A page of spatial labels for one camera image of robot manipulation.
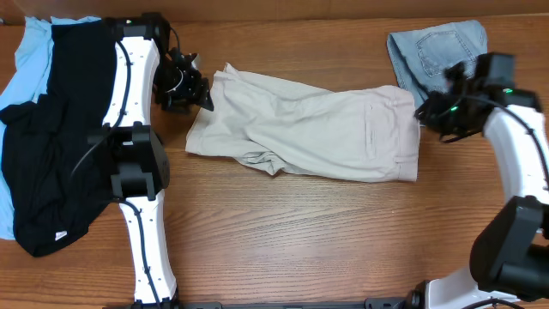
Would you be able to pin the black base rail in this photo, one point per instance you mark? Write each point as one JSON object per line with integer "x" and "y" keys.
{"x": 370, "y": 303}

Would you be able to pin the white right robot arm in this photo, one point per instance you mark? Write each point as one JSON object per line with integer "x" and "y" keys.
{"x": 505, "y": 266}

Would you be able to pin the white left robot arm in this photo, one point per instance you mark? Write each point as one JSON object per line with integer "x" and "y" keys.
{"x": 131, "y": 155}

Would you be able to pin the light blue t-shirt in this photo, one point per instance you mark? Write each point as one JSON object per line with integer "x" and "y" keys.
{"x": 33, "y": 60}

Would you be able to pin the folded light blue jeans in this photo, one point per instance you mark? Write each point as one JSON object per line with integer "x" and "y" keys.
{"x": 420, "y": 57}

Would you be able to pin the beige shorts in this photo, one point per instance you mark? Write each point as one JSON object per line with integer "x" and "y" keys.
{"x": 272, "y": 124}

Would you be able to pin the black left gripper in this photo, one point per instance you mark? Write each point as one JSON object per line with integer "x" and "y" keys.
{"x": 194, "y": 92}

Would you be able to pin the black t-shirt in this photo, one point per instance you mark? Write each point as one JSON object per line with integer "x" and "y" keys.
{"x": 56, "y": 190}

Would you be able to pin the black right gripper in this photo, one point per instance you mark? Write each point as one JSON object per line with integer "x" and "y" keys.
{"x": 427, "y": 115}

